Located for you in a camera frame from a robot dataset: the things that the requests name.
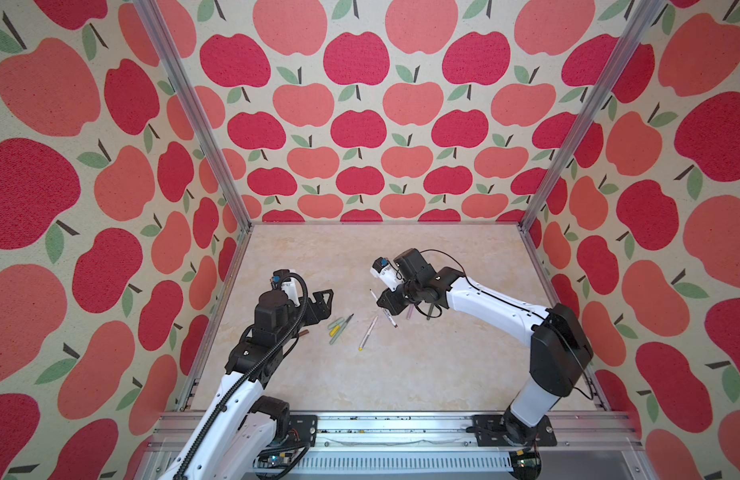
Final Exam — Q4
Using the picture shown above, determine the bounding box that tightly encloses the white pen brown end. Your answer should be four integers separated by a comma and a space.
370, 289, 399, 328

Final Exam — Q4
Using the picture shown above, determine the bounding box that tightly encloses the white pen yellow tip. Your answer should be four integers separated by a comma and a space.
358, 315, 379, 351

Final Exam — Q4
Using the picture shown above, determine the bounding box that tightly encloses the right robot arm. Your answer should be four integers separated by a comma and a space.
371, 248, 593, 446

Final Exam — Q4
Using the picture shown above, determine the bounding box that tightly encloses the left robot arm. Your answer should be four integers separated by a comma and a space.
161, 279, 334, 479

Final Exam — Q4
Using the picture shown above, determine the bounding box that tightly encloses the light green pen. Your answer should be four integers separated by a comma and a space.
329, 314, 354, 345

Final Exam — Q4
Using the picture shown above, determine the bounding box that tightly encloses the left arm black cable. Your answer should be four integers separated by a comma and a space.
171, 271, 311, 480

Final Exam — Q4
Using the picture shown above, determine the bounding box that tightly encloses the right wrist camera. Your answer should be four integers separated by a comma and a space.
371, 257, 404, 291

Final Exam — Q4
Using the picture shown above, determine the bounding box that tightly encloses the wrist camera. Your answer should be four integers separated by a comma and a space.
271, 269, 300, 307
371, 257, 404, 291

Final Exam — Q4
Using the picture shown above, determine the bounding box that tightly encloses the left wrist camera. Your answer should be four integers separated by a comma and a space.
271, 269, 300, 307

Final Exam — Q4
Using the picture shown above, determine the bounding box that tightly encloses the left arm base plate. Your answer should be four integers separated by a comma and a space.
264, 413, 319, 450

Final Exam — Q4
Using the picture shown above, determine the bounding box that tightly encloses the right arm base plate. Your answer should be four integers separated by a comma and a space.
466, 414, 558, 447

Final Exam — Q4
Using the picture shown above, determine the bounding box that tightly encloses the aluminium front rail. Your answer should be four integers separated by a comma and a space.
147, 410, 653, 480

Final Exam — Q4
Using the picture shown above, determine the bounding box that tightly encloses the left aluminium corner post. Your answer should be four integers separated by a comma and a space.
134, 0, 253, 234

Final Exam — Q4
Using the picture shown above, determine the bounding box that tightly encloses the aluminium corner post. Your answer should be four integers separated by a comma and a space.
134, 0, 253, 234
519, 0, 668, 234

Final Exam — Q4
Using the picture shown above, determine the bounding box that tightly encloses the right aluminium corner post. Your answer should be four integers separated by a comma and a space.
519, 0, 668, 234

